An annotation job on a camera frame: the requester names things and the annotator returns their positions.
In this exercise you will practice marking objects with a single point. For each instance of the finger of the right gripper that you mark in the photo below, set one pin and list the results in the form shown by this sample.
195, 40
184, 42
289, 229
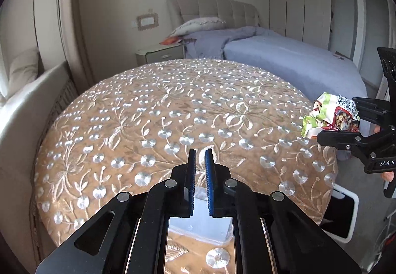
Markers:
373, 109
341, 140

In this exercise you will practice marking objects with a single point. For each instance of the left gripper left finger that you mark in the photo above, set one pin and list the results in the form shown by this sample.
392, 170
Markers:
129, 233

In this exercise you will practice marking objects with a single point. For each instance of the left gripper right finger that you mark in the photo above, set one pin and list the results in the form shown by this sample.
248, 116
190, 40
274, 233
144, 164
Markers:
271, 233

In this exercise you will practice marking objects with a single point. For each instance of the green red snack wrapper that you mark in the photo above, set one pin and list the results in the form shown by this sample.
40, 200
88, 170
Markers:
331, 113

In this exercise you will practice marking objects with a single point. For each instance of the clear plastic box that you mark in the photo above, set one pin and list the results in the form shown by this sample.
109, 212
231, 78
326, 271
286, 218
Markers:
201, 226

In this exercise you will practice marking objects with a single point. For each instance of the white bedroom door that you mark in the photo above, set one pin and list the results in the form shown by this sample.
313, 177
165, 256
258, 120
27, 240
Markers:
375, 27

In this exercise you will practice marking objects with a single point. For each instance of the person's right hand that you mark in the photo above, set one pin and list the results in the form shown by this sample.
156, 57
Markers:
387, 176

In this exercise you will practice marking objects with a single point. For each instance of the bed with lavender duvet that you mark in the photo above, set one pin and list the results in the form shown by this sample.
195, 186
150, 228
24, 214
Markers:
310, 69

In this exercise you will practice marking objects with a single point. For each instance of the embroidered beige tablecloth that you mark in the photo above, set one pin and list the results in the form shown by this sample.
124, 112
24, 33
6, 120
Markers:
126, 133

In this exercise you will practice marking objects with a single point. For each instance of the beige built-in wardrobe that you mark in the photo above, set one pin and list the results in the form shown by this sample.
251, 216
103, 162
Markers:
327, 24

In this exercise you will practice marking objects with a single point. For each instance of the beige sofa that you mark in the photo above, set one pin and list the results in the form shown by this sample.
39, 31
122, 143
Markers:
25, 120

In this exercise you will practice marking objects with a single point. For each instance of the frilled grey pillow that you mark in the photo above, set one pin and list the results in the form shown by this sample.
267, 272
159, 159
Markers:
198, 25

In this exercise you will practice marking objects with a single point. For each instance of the grey bedside nightstand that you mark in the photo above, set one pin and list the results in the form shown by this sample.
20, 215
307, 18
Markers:
159, 53

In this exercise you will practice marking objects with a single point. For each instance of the orange packet on nightstand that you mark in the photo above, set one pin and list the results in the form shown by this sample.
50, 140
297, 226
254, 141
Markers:
171, 40

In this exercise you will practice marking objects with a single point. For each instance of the beige sofa cushion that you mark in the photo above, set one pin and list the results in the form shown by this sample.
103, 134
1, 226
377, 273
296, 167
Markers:
23, 70

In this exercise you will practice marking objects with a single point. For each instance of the beige tufted headboard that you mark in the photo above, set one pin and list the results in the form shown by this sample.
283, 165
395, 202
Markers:
236, 14

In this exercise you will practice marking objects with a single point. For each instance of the black camera box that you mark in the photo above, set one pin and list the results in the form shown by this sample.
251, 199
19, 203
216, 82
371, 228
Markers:
388, 58

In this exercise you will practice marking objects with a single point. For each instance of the framed wall switch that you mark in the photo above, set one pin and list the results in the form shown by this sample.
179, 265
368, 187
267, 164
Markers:
147, 21

